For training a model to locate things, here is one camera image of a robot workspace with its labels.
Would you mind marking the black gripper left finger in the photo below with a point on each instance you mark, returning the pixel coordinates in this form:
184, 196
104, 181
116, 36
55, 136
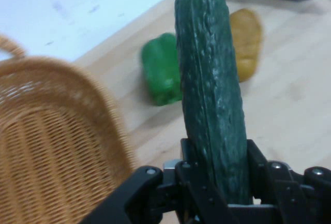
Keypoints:
155, 198

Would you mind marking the yellow-brown potato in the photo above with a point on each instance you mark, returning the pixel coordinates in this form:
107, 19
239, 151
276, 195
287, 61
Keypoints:
247, 48

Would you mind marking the brown wicker basket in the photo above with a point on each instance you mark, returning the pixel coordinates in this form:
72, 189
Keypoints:
51, 136

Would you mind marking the green bell pepper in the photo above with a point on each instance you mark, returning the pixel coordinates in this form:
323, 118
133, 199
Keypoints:
161, 71

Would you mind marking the dark green cucumber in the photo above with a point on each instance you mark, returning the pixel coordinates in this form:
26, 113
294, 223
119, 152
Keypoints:
209, 79

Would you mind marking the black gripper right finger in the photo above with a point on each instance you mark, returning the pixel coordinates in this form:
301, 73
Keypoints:
292, 195

